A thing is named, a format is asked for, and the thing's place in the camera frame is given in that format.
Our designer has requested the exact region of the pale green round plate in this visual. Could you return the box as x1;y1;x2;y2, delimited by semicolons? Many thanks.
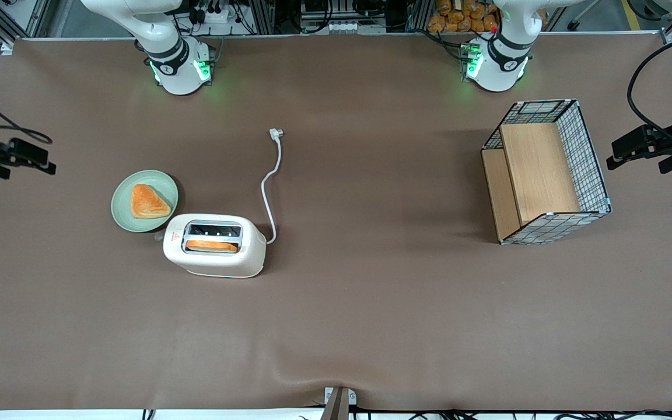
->
111;170;179;233

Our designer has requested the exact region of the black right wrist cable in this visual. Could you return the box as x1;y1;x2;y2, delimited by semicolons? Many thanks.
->
0;85;54;146

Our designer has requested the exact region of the wooden stepped shelf insert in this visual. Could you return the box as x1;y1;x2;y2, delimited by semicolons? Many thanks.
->
482;122;582;242

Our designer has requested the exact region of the orange triangular pastry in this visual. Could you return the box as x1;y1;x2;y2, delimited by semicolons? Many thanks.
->
131;184;172;220

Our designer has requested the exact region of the orange toast slice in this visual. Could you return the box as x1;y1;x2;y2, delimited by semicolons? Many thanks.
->
186;240;239;254

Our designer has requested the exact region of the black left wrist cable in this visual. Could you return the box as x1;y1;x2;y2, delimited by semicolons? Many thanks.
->
627;30;672;150

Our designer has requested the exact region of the black wire mesh basket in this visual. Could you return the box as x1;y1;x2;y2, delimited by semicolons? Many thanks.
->
481;99;613;246

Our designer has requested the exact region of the white power strip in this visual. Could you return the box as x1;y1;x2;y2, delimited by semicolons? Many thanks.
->
192;5;248;26

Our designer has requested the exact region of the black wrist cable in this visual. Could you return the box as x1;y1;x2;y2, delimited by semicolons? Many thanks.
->
0;85;54;146
627;30;672;150

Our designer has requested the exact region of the white two-slot toaster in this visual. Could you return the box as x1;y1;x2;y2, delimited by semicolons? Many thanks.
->
163;213;267;279

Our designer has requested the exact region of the brown table mat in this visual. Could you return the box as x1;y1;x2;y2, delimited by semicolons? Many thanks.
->
0;32;672;412

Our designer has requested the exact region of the white toaster power cord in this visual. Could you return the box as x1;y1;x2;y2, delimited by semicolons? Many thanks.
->
261;128;285;245

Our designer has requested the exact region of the bag of bread rolls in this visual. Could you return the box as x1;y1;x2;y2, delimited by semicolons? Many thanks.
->
428;0;501;34

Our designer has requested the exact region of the grey metal table bracket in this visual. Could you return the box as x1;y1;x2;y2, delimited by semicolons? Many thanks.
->
323;386;358;420

